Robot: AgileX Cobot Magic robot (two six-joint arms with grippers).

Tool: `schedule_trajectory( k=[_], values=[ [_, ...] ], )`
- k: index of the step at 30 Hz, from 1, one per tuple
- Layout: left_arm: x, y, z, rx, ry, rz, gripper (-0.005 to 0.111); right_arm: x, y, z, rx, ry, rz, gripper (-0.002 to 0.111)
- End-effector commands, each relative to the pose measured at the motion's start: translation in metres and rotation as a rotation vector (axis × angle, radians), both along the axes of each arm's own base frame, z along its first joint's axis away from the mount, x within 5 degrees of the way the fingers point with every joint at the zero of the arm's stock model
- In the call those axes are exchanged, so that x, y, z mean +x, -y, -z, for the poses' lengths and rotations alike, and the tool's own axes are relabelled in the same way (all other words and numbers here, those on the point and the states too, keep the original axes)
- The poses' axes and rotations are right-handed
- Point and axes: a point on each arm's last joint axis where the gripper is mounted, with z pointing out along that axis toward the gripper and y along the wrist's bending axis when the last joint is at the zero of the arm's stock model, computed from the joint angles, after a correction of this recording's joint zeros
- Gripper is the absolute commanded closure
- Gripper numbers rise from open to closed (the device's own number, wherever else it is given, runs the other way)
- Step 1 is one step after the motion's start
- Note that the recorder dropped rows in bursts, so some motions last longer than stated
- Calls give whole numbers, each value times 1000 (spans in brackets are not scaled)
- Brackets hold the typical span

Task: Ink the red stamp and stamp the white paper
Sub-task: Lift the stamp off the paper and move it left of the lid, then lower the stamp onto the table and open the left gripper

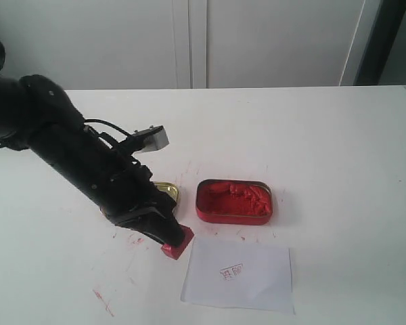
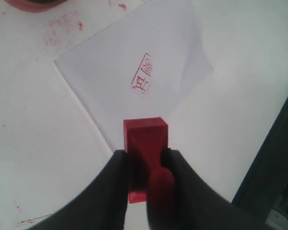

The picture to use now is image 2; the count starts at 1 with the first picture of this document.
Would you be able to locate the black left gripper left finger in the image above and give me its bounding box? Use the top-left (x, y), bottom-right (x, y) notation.
top-left (37, 150), bottom-right (129, 230)

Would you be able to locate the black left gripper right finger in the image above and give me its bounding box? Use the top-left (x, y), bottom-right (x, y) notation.
top-left (146, 148), bottom-right (264, 230)

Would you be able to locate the red plastic stamp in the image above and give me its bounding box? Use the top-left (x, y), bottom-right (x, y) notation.
top-left (123, 117), bottom-right (175, 204)

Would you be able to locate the red ink pad tin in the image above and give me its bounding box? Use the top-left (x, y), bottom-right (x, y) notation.
top-left (6, 0), bottom-right (64, 7)

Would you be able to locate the white paper sheet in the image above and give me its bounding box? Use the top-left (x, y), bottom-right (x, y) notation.
top-left (55, 0), bottom-right (212, 150)

